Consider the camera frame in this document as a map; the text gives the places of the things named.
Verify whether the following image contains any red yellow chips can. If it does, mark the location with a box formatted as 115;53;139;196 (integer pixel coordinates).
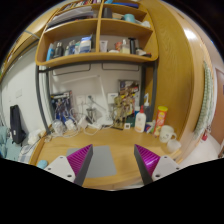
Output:
153;106;168;137

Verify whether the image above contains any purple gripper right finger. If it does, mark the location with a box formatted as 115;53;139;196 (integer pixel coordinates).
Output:
133;143;182;186

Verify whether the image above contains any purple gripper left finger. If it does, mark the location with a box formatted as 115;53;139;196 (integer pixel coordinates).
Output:
44;143;94;187

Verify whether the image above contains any small white bowl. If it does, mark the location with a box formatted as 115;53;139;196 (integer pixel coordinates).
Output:
167;139;181;153

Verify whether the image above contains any black backpack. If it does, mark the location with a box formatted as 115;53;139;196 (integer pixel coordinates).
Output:
10;105;26;144

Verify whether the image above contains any wooden wall shelf unit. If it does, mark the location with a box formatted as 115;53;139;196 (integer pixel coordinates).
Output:
35;0;159;67

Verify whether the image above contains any light blue mouse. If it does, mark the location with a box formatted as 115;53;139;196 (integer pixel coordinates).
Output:
37;160;48;169

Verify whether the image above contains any white glue bottle red cap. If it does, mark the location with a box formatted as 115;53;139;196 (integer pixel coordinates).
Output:
135;106;146;133

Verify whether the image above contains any white mug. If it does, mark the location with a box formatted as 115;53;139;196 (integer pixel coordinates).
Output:
159;125;177;143

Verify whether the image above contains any blue bottle on shelf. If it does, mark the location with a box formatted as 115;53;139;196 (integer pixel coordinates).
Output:
46;43;54;61

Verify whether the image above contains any robot model figure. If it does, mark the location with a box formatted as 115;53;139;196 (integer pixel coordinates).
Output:
112;88;133;130

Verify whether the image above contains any black bottle on shelf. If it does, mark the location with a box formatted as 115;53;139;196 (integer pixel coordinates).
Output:
129;38;136;54

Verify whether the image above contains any teal cup on shelf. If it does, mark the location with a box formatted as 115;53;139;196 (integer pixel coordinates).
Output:
123;14;135;23

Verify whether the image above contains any blue robot model box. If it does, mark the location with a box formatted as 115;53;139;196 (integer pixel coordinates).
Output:
51;91;73;123

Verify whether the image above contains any white power adapter with cables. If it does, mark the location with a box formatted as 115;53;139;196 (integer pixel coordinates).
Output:
65;119;76;130

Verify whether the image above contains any grey mouse pad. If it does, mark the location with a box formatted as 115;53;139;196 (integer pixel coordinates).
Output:
66;145;117;178

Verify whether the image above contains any white desk lamp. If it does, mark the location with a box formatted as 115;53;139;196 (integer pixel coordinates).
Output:
64;75;112;126

